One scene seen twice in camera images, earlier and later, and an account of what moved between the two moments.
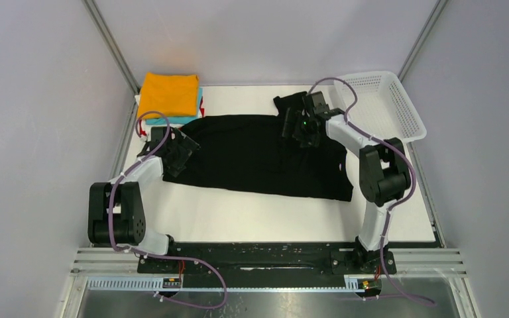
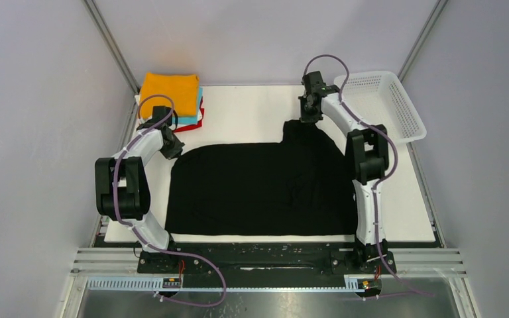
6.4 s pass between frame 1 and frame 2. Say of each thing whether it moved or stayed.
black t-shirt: moved
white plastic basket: stayed
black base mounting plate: stayed
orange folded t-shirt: stayed
